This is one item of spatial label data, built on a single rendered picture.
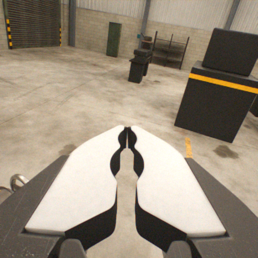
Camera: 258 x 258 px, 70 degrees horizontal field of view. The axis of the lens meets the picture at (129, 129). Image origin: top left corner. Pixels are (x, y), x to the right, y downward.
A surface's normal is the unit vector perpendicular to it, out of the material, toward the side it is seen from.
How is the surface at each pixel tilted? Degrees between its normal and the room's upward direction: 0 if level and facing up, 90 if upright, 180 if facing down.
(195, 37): 90
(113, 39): 90
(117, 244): 0
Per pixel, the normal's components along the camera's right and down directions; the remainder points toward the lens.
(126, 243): 0.16, -0.87
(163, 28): -0.22, 0.43
